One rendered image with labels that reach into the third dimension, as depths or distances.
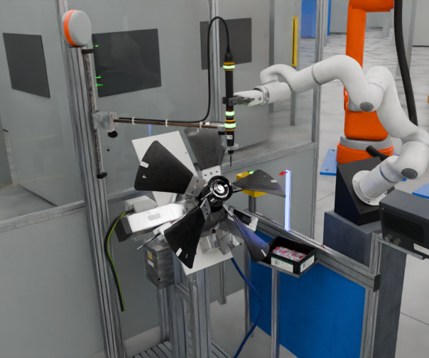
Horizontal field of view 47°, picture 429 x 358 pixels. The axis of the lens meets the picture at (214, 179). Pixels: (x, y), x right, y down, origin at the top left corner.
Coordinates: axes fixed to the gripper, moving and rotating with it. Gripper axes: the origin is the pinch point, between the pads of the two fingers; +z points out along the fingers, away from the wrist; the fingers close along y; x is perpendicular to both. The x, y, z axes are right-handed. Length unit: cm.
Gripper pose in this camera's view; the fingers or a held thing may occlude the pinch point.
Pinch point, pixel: (229, 100)
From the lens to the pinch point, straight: 212.6
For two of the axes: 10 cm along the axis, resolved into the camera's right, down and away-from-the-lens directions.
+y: -5.8, -2.7, 7.7
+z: -8.2, 2.2, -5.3
